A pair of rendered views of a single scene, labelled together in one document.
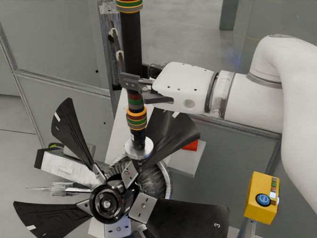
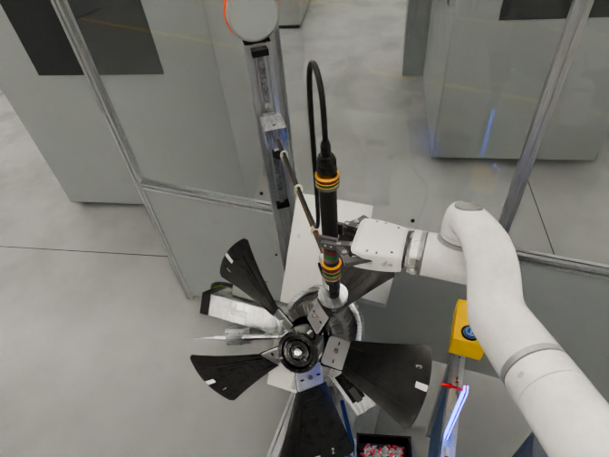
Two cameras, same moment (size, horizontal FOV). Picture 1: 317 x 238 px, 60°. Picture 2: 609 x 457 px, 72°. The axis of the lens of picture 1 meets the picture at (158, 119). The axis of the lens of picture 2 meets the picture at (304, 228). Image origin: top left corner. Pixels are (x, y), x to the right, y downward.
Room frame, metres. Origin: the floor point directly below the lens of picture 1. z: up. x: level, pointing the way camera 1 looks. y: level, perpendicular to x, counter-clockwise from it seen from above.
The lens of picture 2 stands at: (-0.14, 0.07, 2.28)
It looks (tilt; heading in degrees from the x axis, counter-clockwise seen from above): 45 degrees down; 3
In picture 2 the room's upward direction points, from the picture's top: 6 degrees counter-clockwise
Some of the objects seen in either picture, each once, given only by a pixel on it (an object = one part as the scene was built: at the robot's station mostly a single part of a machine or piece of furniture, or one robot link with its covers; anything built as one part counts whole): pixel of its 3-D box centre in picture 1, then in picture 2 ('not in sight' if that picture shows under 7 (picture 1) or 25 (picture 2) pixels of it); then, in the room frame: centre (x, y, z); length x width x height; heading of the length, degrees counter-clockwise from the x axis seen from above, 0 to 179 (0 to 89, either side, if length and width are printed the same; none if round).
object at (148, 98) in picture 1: (162, 93); (361, 254); (0.40, -0.01, 1.66); 0.08 x 0.06 x 0.01; 128
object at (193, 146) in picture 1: (190, 143); not in sight; (1.03, -0.17, 0.87); 0.08 x 0.08 x 0.02; 78
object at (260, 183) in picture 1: (261, 198); (468, 329); (0.60, -0.40, 1.02); 0.16 x 0.10 x 0.11; 158
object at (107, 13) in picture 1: (110, 17); (274, 131); (1.07, 0.19, 1.54); 0.10 x 0.07 x 0.08; 13
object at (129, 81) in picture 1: (133, 86); (332, 247); (0.42, 0.05, 1.66); 0.07 x 0.03 x 0.03; 68
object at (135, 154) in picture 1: (137, 131); (331, 280); (0.47, 0.05, 1.50); 0.09 x 0.07 x 0.10; 13
